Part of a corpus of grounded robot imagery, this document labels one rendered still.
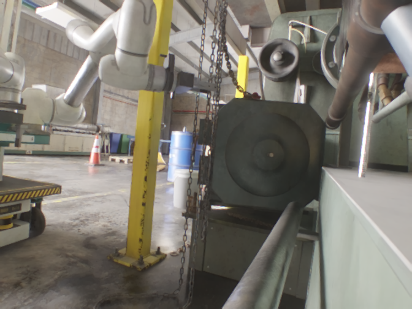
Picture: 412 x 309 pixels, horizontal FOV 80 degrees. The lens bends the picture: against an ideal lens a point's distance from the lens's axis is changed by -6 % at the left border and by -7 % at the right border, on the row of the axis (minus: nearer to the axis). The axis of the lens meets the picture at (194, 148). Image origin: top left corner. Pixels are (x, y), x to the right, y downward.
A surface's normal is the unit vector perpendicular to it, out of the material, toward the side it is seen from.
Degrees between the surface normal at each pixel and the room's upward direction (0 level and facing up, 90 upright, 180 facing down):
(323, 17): 90
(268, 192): 103
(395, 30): 115
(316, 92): 90
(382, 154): 72
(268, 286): 26
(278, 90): 90
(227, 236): 90
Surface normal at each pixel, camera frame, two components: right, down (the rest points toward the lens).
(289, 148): -0.04, -0.03
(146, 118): -0.43, -0.04
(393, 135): -0.37, -0.34
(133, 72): 0.34, 0.47
